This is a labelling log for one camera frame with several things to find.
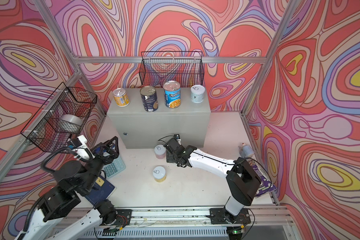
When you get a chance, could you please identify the pale green white can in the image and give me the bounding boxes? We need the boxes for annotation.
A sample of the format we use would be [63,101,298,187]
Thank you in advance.
[191,85,206,104]

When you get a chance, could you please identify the white yellow can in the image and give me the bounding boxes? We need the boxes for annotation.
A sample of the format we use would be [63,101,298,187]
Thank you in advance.
[153,166,167,183]

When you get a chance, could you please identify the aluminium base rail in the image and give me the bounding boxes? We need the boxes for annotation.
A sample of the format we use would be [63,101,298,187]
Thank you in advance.
[47,205,295,240]

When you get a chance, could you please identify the purple packet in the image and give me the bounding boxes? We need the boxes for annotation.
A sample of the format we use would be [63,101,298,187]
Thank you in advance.
[249,158,277,198]

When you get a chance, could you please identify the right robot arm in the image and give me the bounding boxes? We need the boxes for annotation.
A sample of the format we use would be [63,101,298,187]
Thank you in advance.
[159,135,263,222]

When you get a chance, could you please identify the black wire basket left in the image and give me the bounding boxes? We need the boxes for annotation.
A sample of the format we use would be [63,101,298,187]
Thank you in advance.
[21,83,98,153]

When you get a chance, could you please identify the blue label large can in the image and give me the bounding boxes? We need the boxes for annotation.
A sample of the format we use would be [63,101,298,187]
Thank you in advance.
[163,81,181,109]

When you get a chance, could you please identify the pink white can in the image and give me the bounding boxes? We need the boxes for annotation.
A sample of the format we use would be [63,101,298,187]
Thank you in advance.
[154,145,167,159]

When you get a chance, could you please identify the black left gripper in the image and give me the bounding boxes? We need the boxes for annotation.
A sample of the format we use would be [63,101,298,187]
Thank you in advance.
[79,136,119,195]

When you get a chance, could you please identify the dark tomato can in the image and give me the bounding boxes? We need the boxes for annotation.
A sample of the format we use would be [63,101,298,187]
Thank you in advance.
[140,86,159,112]

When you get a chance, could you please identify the black wire basket back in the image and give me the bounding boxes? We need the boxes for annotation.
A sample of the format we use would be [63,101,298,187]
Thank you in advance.
[139,51,205,88]

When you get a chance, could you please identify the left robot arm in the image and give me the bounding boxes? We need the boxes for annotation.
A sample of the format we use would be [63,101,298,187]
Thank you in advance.
[16,135,120,240]

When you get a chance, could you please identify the yellow corn can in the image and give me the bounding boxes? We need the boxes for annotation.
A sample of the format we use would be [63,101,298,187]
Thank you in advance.
[113,88,130,107]

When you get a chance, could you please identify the black wire basket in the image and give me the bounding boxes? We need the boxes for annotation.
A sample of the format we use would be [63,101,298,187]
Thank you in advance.
[21,83,98,153]
[139,51,205,88]

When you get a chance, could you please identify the grey metal cabinet box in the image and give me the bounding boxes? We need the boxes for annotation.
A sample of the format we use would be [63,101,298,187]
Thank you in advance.
[107,88,211,149]

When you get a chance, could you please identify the mint green calculator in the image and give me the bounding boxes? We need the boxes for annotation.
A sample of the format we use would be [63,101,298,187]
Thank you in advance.
[103,156,126,179]

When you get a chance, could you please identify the dark blue notebook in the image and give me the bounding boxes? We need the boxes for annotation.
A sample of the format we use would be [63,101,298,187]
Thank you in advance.
[85,176,116,206]

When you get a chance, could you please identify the small white bottle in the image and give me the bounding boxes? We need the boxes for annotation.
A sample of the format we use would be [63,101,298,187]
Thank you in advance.
[239,143,255,159]

